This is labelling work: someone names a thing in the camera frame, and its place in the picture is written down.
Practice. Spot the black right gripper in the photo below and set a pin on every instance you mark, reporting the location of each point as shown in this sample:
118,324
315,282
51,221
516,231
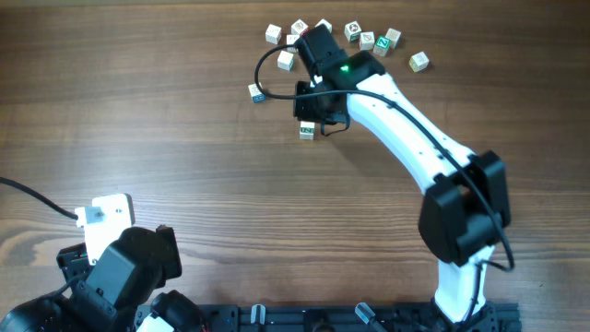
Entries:
303,112

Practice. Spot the wooden block globe picture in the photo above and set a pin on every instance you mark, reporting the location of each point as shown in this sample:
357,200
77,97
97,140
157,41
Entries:
307,133

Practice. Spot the plain wooden block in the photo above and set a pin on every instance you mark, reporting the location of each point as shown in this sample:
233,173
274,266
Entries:
308,125
290,41

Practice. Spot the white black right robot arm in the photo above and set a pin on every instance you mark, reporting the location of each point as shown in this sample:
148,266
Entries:
465,207

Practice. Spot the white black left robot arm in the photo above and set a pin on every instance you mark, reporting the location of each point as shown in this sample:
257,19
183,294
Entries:
108,296

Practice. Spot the wooden block blue side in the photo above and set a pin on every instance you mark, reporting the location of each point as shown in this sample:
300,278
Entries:
256,95

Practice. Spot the wooden block grey figure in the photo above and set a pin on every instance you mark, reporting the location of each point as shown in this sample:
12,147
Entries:
366,40

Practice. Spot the wooden block black symbol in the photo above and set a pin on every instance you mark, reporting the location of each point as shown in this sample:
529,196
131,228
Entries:
352,31

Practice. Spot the wooden block red side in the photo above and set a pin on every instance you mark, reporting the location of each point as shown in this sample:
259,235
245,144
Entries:
299,27

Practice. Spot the wooden block red letter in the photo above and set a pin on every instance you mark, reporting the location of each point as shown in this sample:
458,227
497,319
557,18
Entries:
324,22

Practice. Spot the wooden block green Z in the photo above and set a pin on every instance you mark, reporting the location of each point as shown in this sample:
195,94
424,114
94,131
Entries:
381,46

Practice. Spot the wooden block far left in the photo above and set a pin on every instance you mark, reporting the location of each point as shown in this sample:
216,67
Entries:
273,34

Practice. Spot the wooden block grid pattern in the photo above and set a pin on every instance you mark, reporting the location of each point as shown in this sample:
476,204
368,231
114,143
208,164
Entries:
393,36

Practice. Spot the wooden block yellow side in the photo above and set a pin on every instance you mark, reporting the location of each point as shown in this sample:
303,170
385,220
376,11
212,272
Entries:
418,62

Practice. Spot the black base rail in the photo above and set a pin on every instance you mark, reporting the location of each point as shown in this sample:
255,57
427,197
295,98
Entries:
410,316

